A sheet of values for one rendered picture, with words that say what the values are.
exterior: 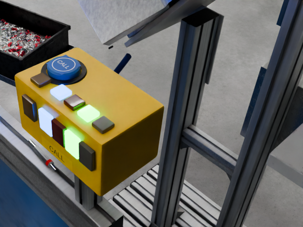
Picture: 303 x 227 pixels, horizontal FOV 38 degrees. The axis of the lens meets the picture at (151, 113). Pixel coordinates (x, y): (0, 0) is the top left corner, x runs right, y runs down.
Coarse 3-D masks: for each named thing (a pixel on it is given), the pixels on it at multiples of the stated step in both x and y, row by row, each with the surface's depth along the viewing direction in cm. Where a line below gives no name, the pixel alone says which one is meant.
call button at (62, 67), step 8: (64, 56) 54; (48, 64) 53; (56, 64) 53; (64, 64) 53; (72, 64) 53; (48, 72) 53; (56, 72) 52; (64, 72) 52; (72, 72) 52; (64, 80) 52
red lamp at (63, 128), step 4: (52, 120) 49; (56, 120) 49; (52, 124) 50; (56, 124) 49; (60, 124) 49; (52, 128) 50; (56, 128) 49; (60, 128) 49; (64, 128) 49; (52, 132) 51; (56, 132) 50; (60, 132) 49; (52, 136) 51; (56, 136) 50; (60, 136) 49; (64, 136) 49; (56, 140) 51; (60, 140) 50; (64, 140) 50; (60, 144) 50; (64, 144) 50
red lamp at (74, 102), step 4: (72, 96) 49; (76, 96) 50; (64, 100) 49; (68, 100) 49; (72, 100) 49; (76, 100) 49; (80, 100) 49; (68, 104) 49; (72, 104) 48; (76, 104) 48; (80, 104) 49; (84, 104) 49; (72, 108) 48; (76, 108) 48
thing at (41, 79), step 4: (36, 76) 52; (40, 76) 52; (44, 76) 52; (32, 80) 51; (36, 80) 51; (40, 80) 51; (44, 80) 51; (48, 80) 51; (36, 84) 51; (40, 84) 51; (44, 84) 51
